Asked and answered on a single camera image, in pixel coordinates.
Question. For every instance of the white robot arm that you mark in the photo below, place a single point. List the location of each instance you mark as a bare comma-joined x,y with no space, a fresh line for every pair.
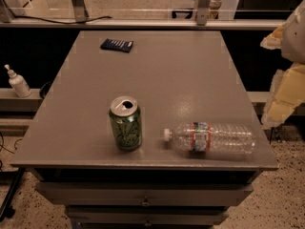
287,89

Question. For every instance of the clear plastic water bottle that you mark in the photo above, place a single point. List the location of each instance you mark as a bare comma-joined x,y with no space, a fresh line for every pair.
204,137

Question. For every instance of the white pump dispenser bottle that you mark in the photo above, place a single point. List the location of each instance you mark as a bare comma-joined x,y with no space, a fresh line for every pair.
18,83

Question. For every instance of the green soda can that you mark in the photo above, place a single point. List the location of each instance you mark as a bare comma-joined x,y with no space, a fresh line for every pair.
126,123

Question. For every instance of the grey drawer cabinet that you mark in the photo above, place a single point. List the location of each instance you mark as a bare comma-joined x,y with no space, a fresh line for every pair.
176,77

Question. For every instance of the dark blue snack packet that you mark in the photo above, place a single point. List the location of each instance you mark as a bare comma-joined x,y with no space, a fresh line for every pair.
116,45

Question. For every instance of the upper grey drawer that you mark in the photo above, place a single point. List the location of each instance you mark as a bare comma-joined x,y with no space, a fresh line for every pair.
143,194

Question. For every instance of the grey drawer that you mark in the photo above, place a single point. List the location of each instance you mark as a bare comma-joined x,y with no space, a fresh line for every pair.
146,216
143,194

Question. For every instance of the lower grey drawer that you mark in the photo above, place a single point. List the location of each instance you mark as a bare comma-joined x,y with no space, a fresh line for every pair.
146,216

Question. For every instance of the black stand leg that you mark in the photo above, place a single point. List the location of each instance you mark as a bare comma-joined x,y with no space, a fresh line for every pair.
12,179

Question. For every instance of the left metal frame post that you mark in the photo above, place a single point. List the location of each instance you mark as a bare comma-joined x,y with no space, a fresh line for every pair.
80,12

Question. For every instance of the metal frame post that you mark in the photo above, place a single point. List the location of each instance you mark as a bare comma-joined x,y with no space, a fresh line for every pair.
202,12
80,12

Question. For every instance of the right metal frame post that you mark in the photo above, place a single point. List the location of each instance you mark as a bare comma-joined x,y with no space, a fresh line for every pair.
202,12

